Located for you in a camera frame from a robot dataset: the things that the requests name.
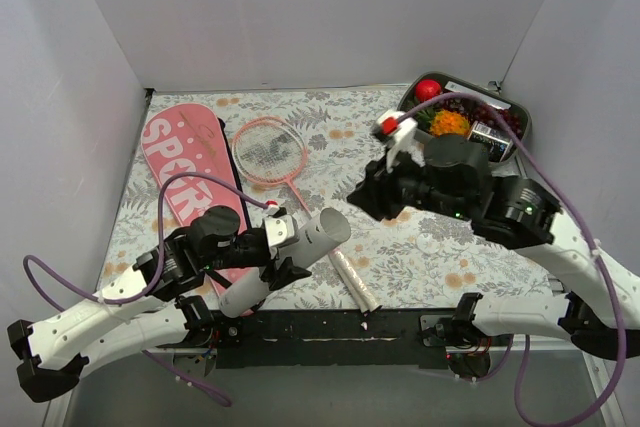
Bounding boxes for white shuttlecock tube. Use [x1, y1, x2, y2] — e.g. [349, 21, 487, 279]
[219, 208, 351, 318]

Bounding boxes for clear tube lid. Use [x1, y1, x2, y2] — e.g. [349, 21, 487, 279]
[415, 235, 442, 255]

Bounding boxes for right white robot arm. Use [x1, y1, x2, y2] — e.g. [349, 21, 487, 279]
[347, 134, 639, 360]

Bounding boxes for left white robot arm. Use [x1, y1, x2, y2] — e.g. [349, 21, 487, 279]
[7, 206, 350, 403]

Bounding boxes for pink badminton racket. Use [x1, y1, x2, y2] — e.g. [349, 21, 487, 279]
[231, 115, 381, 314]

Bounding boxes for floral table cloth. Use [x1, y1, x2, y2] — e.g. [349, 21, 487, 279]
[98, 86, 551, 310]

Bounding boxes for green leafy sprig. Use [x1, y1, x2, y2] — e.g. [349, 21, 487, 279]
[410, 106, 436, 130]

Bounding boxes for dark red grapes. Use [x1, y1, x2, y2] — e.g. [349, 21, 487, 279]
[442, 99, 524, 138]

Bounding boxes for white box in tray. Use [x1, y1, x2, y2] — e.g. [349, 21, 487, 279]
[444, 81, 511, 110]

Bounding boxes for red apple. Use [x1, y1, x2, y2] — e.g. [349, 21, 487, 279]
[414, 79, 442, 103]

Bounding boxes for grey plastic tray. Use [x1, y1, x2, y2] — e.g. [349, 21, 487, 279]
[399, 72, 531, 166]

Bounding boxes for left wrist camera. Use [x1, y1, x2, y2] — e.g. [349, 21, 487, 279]
[262, 201, 298, 253]

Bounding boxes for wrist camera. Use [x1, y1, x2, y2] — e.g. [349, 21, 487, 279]
[262, 201, 298, 253]
[372, 110, 418, 173]

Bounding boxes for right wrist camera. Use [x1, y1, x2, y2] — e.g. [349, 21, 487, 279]
[372, 110, 418, 173]

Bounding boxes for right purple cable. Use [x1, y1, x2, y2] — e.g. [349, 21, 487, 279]
[394, 91, 629, 427]

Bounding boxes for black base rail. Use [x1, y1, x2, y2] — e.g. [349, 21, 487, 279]
[154, 291, 521, 373]

